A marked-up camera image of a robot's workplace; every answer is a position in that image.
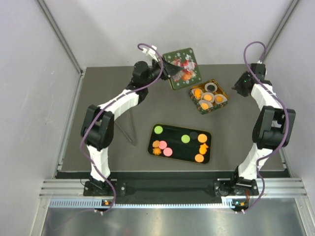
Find white paper cupcake liner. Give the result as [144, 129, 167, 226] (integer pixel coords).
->
[191, 88, 203, 100]
[199, 100, 213, 110]
[204, 83, 218, 93]
[202, 92, 215, 103]
[215, 94, 227, 104]

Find green round cookie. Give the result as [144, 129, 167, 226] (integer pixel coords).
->
[181, 134, 190, 144]
[154, 125, 163, 134]

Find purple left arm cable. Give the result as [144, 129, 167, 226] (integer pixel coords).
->
[79, 43, 164, 214]

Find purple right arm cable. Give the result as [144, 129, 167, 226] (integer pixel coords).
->
[236, 41, 292, 214]

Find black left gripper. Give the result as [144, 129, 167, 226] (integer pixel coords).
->
[144, 57, 183, 87]

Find orange star cookie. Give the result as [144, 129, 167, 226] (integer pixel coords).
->
[153, 147, 162, 156]

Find green christmas cookie tin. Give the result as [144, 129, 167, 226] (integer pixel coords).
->
[189, 79, 229, 115]

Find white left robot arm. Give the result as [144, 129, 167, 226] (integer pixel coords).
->
[80, 43, 183, 195]

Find orange round cookie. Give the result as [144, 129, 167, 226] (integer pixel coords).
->
[201, 103, 209, 110]
[194, 154, 204, 163]
[203, 93, 214, 102]
[197, 134, 208, 143]

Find metal tongs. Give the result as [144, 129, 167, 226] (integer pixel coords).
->
[115, 110, 137, 146]

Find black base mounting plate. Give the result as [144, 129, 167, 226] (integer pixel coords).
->
[83, 178, 259, 199]

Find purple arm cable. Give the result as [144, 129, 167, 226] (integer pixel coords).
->
[236, 41, 292, 214]
[79, 43, 164, 214]

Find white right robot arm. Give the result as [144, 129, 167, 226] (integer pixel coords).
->
[214, 61, 296, 197]

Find gold tin lid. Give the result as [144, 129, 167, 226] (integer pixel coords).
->
[162, 48, 202, 90]

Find orange swirl cookie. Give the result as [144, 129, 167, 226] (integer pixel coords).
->
[152, 140, 160, 148]
[216, 96, 224, 103]

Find pink round cookie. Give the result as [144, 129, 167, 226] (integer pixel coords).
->
[159, 141, 167, 150]
[163, 147, 173, 157]

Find orange fish cookie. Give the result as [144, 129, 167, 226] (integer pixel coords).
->
[199, 143, 209, 155]
[194, 89, 201, 99]

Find grey slotted cable duct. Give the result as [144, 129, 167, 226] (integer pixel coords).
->
[49, 198, 247, 209]

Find black gold-rimmed tray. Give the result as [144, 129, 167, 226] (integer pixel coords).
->
[147, 123, 212, 164]

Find black sandwich cookie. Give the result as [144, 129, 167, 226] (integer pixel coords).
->
[189, 131, 198, 140]
[207, 85, 216, 91]

